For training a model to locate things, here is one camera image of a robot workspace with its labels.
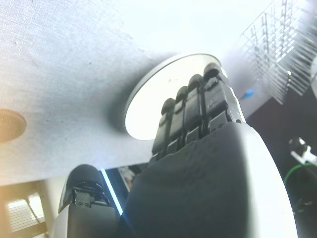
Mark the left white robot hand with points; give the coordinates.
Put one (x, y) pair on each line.
(203, 188)

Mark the white column with blue strip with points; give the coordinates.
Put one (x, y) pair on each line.
(111, 191)

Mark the blue block with two holes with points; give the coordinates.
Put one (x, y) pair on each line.
(248, 93)

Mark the brown round cookie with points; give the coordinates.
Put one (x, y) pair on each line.
(10, 125)

